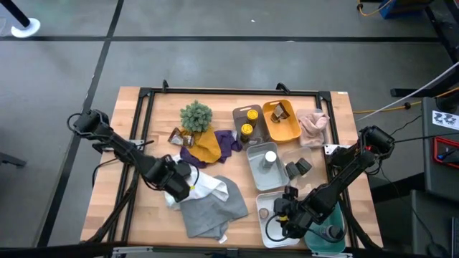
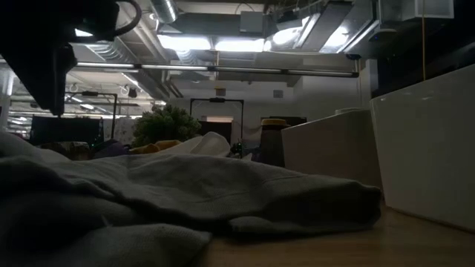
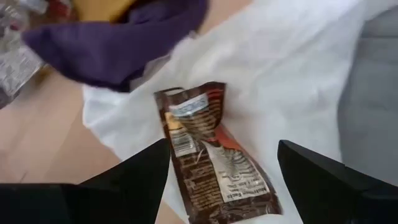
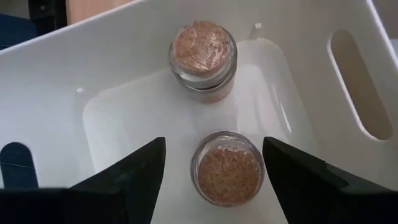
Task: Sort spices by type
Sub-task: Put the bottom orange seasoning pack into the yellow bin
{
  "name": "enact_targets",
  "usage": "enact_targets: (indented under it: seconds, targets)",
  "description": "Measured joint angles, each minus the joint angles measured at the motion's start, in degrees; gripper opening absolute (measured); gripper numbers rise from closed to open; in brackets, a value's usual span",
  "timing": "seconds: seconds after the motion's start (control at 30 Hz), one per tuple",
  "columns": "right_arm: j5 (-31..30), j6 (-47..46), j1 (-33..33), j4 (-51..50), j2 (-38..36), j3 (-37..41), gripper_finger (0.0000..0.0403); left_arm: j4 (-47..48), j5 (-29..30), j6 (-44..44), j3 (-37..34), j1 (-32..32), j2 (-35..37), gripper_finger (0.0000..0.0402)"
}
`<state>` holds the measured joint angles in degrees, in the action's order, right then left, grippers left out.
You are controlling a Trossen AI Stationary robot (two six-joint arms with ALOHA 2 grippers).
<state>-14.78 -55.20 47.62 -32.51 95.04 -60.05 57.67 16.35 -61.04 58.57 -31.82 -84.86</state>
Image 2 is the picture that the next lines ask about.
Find white plastic bin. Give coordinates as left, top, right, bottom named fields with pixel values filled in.
left=369, top=63, right=475, bottom=234

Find silver ceiling duct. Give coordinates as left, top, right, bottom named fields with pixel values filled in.
left=148, top=0, right=180, bottom=25

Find black monitor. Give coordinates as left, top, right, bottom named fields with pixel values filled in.
left=28, top=114, right=105, bottom=146

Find black frame stand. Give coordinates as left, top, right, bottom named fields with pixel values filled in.
left=189, top=97, right=246, bottom=144
left=64, top=90, right=119, bottom=140

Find green artificial plant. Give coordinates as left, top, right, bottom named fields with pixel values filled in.
left=131, top=103, right=203, bottom=148

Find white cloth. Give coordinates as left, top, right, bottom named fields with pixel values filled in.
left=159, top=131, right=232, bottom=158

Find chili onion jar yellow lid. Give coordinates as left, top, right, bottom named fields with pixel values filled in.
left=260, top=117, right=291, bottom=131

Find light grey plastic bin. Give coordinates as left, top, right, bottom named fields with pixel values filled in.
left=280, top=108, right=384, bottom=189

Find mustard yellow cloth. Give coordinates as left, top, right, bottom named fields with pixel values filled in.
left=128, top=139, right=183, bottom=155

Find purple cloth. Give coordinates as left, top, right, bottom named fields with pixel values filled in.
left=91, top=139, right=131, bottom=159

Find grey cloth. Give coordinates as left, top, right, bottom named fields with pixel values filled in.
left=0, top=130, right=384, bottom=267

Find long ceiling light bar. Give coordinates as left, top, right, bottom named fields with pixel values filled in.
left=73, top=61, right=360, bottom=79

